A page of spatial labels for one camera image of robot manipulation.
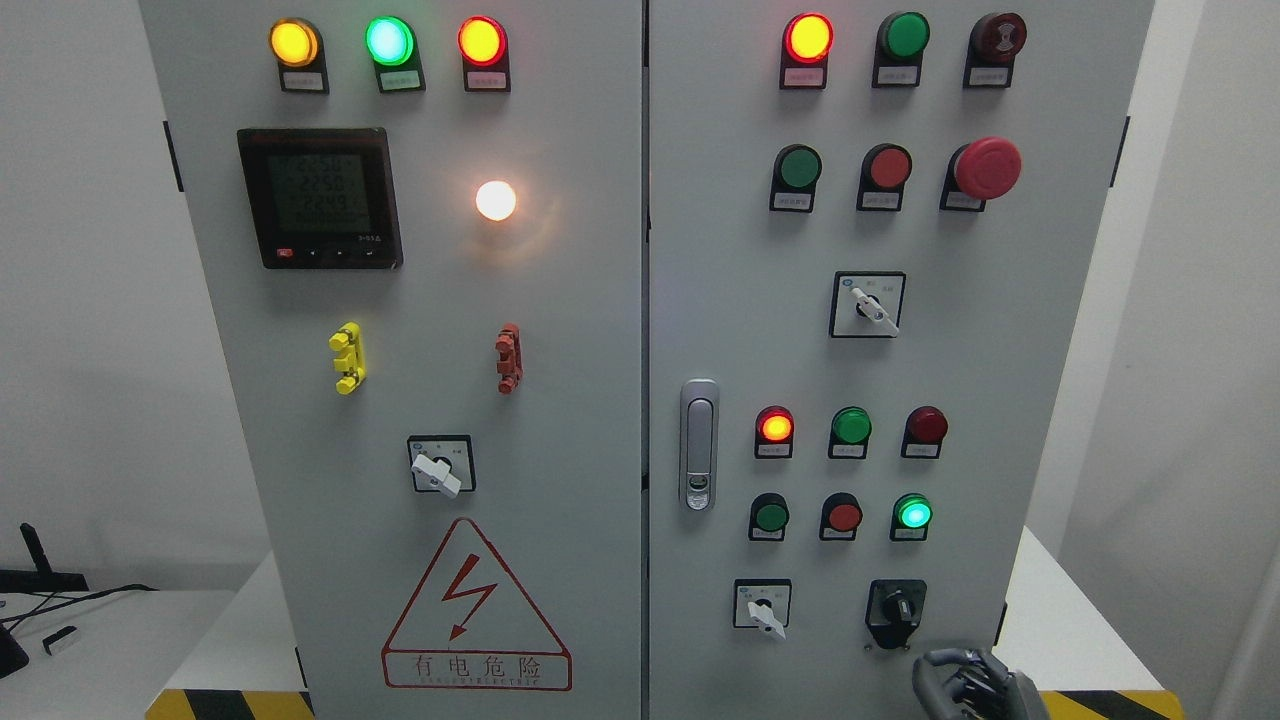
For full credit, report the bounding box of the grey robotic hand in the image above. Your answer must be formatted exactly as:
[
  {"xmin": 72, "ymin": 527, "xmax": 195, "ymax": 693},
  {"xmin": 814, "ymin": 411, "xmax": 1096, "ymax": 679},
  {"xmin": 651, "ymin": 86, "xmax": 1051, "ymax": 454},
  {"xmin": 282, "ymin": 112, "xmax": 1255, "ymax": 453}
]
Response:
[{"xmin": 911, "ymin": 648, "xmax": 1050, "ymax": 719}]

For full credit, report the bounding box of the black rotary knob switch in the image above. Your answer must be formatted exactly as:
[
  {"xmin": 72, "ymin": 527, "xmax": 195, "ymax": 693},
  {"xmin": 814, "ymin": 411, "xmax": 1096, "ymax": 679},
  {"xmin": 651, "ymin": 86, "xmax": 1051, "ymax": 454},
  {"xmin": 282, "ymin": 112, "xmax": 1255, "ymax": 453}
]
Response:
[{"xmin": 864, "ymin": 579, "xmax": 928, "ymax": 650}]

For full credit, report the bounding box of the white platform with hazard stripes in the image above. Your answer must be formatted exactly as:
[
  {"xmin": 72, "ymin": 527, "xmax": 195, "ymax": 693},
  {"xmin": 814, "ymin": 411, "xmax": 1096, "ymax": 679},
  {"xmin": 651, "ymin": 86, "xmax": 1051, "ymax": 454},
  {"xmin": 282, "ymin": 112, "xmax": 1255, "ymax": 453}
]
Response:
[{"xmin": 146, "ymin": 530, "xmax": 1184, "ymax": 719}]

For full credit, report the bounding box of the green push button lower right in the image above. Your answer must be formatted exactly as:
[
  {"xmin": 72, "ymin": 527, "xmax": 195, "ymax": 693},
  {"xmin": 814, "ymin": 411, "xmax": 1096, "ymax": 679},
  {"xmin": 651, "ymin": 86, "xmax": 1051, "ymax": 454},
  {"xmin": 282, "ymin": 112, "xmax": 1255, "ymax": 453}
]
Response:
[{"xmin": 890, "ymin": 492, "xmax": 933, "ymax": 542}]

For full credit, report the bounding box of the green push button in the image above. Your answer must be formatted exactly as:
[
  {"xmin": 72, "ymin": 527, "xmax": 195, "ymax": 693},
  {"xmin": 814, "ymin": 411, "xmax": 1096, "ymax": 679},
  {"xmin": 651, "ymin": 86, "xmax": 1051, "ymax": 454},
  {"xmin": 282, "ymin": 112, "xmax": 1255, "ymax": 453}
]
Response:
[
  {"xmin": 769, "ymin": 143, "xmax": 822, "ymax": 213},
  {"xmin": 890, "ymin": 492, "xmax": 933, "ymax": 542},
  {"xmin": 748, "ymin": 492, "xmax": 790, "ymax": 542}
]

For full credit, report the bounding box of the red push button lower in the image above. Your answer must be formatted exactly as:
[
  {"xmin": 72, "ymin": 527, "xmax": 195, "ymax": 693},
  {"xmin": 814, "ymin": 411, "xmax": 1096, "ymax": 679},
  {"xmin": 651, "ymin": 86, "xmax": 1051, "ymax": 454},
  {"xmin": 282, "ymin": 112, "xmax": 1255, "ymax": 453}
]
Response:
[{"xmin": 818, "ymin": 492, "xmax": 863, "ymax": 542}]

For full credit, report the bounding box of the red push button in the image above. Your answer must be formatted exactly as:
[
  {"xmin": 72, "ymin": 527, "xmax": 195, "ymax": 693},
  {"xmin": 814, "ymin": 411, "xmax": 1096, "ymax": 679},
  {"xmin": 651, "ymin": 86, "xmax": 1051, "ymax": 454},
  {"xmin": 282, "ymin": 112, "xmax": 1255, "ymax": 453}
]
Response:
[
  {"xmin": 818, "ymin": 492, "xmax": 863, "ymax": 542},
  {"xmin": 856, "ymin": 143, "xmax": 913, "ymax": 211}
]

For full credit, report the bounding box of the green push button lower left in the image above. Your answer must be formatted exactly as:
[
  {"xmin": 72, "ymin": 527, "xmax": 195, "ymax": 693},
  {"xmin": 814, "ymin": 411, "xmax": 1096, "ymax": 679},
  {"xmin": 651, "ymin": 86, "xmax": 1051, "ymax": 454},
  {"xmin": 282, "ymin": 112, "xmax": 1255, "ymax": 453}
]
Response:
[{"xmin": 748, "ymin": 492, "xmax": 790, "ymax": 542}]

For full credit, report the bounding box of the red indicator middle right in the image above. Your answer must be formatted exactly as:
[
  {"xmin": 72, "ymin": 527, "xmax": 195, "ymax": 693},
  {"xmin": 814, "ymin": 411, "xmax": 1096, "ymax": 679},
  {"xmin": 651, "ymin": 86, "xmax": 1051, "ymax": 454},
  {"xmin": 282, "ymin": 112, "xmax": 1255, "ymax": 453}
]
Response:
[{"xmin": 900, "ymin": 405, "xmax": 948, "ymax": 460}]

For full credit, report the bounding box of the green indicator middle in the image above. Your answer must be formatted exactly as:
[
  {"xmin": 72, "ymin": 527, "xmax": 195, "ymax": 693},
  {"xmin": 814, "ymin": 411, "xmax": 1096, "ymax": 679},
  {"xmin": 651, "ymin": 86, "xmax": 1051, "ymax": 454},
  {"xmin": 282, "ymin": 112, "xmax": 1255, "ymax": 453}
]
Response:
[{"xmin": 828, "ymin": 406, "xmax": 873, "ymax": 460}]

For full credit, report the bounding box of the red lit indicator middle left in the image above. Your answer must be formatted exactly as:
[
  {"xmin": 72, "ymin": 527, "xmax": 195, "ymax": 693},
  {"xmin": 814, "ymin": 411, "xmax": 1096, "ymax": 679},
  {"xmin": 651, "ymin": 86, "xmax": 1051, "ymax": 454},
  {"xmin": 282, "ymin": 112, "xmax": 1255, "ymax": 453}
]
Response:
[{"xmin": 754, "ymin": 405, "xmax": 795, "ymax": 459}]

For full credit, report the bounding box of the grey electrical cabinet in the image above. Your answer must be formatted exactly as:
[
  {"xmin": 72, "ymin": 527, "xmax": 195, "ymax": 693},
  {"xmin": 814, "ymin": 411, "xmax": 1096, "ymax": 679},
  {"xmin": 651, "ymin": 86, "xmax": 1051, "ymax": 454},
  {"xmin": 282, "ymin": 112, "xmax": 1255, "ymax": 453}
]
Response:
[{"xmin": 140, "ymin": 1, "xmax": 1153, "ymax": 719}]

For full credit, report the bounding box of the red high voltage warning sticker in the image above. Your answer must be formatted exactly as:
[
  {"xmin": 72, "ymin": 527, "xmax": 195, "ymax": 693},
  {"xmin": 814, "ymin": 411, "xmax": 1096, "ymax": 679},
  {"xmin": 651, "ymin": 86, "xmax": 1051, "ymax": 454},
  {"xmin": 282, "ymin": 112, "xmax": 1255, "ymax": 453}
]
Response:
[{"xmin": 381, "ymin": 518, "xmax": 573, "ymax": 692}]

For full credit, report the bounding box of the red emergency stop button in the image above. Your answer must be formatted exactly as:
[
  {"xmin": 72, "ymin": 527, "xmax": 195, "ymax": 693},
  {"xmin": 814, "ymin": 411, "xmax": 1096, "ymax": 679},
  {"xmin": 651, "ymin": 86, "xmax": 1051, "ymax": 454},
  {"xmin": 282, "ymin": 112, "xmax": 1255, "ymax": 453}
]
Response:
[{"xmin": 940, "ymin": 136, "xmax": 1021, "ymax": 213}]

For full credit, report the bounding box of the red push button upper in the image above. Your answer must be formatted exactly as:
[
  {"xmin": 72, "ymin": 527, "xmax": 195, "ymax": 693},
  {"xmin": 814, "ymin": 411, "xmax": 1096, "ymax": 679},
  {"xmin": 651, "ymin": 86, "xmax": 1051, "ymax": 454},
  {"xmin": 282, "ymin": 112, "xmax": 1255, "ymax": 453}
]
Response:
[{"xmin": 856, "ymin": 143, "xmax": 913, "ymax": 211}]

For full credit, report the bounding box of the green push button upper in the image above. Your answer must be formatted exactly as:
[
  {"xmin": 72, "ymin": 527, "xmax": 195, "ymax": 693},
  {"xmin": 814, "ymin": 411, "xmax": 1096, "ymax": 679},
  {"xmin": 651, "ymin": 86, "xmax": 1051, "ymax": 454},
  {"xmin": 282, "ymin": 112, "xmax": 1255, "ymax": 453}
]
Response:
[{"xmin": 769, "ymin": 143, "xmax": 822, "ymax": 213}]

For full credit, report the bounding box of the red terminal connector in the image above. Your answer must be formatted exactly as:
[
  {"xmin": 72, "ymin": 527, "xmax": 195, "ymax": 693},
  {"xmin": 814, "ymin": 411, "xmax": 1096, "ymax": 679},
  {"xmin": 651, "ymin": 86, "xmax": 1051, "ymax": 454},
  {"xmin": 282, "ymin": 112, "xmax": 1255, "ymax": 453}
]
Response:
[{"xmin": 494, "ymin": 323, "xmax": 524, "ymax": 395}]

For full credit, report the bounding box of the dark red buzzer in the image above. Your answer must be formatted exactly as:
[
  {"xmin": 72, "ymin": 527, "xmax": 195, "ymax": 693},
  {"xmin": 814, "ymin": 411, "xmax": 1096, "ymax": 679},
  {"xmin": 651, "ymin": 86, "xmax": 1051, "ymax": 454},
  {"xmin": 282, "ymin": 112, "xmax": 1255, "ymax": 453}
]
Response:
[{"xmin": 963, "ymin": 12, "xmax": 1027, "ymax": 88}]

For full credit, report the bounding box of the green indicator top right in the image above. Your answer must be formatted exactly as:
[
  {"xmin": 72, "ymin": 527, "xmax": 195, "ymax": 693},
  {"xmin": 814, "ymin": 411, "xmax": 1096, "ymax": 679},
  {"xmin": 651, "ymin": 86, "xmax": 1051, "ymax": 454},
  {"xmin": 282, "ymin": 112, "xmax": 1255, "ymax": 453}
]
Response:
[{"xmin": 870, "ymin": 12, "xmax": 931, "ymax": 88}]

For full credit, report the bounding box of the red lit indicator top right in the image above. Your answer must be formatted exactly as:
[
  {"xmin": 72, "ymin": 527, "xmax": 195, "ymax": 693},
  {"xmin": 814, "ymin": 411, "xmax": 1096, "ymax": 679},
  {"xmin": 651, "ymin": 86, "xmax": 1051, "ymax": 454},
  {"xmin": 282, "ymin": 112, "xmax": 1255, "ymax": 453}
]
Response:
[{"xmin": 780, "ymin": 12, "xmax": 835, "ymax": 90}]

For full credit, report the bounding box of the white glowing lamp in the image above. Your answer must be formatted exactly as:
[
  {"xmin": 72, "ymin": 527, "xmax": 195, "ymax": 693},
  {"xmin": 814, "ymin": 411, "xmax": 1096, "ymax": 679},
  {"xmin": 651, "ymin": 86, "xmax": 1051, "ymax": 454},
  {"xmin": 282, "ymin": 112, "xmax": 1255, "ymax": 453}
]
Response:
[{"xmin": 474, "ymin": 179, "xmax": 518, "ymax": 222}]

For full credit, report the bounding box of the yellow terminal connector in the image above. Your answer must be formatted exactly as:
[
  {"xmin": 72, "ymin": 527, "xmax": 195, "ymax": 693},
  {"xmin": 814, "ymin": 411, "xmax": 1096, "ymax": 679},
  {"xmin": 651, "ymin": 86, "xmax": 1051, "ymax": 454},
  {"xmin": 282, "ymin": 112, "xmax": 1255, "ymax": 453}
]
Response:
[{"xmin": 328, "ymin": 322, "xmax": 367, "ymax": 396}]

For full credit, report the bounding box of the red lit indicator light left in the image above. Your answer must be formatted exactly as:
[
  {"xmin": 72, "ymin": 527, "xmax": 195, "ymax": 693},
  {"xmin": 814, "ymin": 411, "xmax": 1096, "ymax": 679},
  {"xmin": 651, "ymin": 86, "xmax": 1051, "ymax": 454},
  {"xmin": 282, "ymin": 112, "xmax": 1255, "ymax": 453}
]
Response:
[{"xmin": 457, "ymin": 15, "xmax": 511, "ymax": 94}]

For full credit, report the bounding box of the black digital power meter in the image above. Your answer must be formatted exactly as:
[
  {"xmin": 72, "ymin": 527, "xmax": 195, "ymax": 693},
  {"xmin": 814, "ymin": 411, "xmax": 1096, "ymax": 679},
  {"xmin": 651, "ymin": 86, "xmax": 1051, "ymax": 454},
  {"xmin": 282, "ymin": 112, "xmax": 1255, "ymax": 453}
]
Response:
[{"xmin": 237, "ymin": 127, "xmax": 403, "ymax": 270}]

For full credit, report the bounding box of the green lit indicator light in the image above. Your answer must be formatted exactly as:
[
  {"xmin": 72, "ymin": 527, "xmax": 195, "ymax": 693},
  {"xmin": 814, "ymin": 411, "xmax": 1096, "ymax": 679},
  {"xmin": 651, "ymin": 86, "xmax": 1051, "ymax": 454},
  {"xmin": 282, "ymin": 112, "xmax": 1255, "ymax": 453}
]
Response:
[{"xmin": 364, "ymin": 15, "xmax": 426, "ymax": 94}]

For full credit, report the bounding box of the small white black adapter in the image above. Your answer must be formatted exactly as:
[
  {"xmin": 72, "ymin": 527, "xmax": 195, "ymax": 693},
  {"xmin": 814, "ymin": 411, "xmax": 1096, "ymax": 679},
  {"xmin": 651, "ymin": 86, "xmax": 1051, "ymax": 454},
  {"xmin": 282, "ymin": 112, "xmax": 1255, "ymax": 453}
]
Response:
[{"xmin": 42, "ymin": 625, "xmax": 81, "ymax": 656}]

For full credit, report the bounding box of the yellow indicator light top left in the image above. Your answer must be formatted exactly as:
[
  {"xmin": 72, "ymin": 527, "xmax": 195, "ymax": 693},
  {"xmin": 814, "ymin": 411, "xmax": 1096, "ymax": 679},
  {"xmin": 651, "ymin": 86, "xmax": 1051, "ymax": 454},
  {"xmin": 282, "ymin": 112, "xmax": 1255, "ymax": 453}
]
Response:
[{"xmin": 269, "ymin": 17, "xmax": 329, "ymax": 94}]

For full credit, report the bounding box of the black device with antenna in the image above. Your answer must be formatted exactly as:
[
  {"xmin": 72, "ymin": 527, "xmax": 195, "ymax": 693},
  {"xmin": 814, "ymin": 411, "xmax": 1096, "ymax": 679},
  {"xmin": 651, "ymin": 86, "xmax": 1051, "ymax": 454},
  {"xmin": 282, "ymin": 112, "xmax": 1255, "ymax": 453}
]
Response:
[{"xmin": 0, "ymin": 521, "xmax": 90, "ymax": 682}]

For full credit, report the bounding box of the white selector switch lower right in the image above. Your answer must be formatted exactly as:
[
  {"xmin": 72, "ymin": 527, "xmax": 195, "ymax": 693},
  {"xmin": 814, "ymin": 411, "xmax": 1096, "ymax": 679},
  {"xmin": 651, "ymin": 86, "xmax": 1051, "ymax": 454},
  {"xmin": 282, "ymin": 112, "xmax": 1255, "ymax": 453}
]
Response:
[{"xmin": 732, "ymin": 578, "xmax": 794, "ymax": 641}]

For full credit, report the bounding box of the white selector switch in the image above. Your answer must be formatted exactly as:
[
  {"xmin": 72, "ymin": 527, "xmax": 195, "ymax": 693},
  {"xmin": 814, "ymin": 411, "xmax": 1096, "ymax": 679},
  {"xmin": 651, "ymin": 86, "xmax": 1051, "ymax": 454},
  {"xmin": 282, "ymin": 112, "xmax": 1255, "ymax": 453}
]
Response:
[
  {"xmin": 732, "ymin": 578, "xmax": 794, "ymax": 641},
  {"xmin": 829, "ymin": 272, "xmax": 906, "ymax": 338}
]

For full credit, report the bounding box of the silver door latch handle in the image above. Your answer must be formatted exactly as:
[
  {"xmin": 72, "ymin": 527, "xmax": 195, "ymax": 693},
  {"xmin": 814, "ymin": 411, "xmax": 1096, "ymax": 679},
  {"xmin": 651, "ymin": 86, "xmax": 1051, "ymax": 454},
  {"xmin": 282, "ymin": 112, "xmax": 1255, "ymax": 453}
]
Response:
[{"xmin": 678, "ymin": 378, "xmax": 721, "ymax": 512}]

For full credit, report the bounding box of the white selector switch upper right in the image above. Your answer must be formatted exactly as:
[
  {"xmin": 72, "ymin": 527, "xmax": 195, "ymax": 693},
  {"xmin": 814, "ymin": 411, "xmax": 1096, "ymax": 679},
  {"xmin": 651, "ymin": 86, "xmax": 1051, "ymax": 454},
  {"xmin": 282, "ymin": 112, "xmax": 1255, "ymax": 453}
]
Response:
[{"xmin": 829, "ymin": 272, "xmax": 906, "ymax": 338}]

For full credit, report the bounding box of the white selector switch left door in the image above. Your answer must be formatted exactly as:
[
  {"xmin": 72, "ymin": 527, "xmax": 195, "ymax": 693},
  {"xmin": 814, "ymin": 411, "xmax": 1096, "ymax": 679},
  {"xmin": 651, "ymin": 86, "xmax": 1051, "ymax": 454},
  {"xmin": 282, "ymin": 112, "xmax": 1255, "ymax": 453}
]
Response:
[{"xmin": 406, "ymin": 434, "xmax": 477, "ymax": 498}]

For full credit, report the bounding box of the black cable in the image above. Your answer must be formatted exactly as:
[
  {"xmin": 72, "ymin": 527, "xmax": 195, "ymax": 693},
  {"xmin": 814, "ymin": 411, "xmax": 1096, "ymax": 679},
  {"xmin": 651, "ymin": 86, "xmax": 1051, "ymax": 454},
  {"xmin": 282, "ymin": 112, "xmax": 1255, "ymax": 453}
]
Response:
[{"xmin": 0, "ymin": 584, "xmax": 157, "ymax": 633}]

